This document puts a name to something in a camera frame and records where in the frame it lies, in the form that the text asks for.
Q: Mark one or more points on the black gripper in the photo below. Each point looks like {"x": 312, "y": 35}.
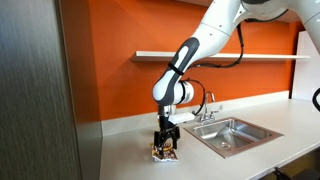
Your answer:
{"x": 165, "y": 126}

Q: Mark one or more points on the brown candy packet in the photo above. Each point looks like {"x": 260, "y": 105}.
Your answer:
{"x": 168, "y": 156}

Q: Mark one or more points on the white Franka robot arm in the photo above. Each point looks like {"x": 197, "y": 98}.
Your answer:
{"x": 213, "y": 33}

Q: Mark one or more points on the white counter backsplash strip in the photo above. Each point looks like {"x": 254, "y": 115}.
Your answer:
{"x": 133, "y": 123}

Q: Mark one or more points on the chrome sink faucet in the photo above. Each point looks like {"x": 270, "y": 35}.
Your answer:
{"x": 206, "y": 115}

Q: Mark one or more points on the stainless steel sink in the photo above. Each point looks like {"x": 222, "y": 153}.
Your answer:
{"x": 233, "y": 135}

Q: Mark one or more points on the dark wood cabinet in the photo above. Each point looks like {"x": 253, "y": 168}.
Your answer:
{"x": 36, "y": 93}

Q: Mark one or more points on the white tall panel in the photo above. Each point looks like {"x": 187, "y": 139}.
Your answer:
{"x": 308, "y": 66}

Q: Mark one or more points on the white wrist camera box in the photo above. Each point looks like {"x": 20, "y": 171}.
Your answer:
{"x": 181, "y": 117}

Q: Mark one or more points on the white wall shelf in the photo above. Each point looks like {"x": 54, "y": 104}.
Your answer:
{"x": 260, "y": 57}

